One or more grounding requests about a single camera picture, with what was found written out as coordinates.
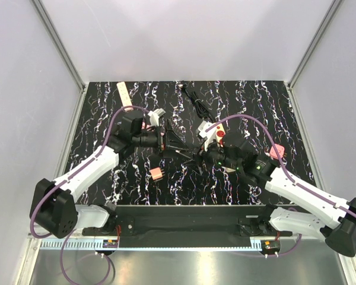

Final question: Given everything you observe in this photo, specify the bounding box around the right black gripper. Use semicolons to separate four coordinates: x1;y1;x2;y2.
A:
184;134;241;176

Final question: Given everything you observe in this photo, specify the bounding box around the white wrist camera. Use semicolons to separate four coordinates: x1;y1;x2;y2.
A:
196;121;217;151
148;108;166;127

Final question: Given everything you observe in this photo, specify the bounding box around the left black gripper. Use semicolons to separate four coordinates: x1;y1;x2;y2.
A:
133;120;189;159

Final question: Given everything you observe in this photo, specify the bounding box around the purple cable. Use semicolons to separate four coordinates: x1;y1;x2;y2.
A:
29;106;154;285
206;115;356;258

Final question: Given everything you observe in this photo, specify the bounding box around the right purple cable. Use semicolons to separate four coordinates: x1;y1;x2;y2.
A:
206;115;356;258

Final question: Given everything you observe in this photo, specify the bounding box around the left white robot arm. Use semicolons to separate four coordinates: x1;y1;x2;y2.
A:
30;118;190;239

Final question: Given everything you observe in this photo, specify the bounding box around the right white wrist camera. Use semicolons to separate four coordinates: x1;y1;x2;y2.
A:
196;121;217;151

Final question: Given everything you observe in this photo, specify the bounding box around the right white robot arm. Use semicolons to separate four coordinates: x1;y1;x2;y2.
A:
192;141;356;257

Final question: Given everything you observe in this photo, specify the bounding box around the grey cable duct rail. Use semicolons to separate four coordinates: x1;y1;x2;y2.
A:
40;237;262;253

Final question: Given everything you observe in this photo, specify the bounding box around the pink cube plug adapter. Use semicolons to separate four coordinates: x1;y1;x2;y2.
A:
150;167;164;181

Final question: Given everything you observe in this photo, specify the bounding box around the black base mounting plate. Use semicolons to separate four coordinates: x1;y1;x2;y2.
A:
82;205;278;237

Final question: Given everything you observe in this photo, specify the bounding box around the beige red power strip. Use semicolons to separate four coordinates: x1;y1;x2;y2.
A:
212;122;237;173

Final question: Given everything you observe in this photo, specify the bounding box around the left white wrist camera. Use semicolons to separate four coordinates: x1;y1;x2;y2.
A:
148;108;166;127

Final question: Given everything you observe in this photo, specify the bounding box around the black bundled cable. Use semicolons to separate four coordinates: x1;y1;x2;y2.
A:
177;82;215;122

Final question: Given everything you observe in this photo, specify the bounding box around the white pink power strip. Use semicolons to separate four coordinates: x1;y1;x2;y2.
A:
116;81;133;112

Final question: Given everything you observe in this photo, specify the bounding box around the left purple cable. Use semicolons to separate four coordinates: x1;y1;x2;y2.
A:
29;106;154;285

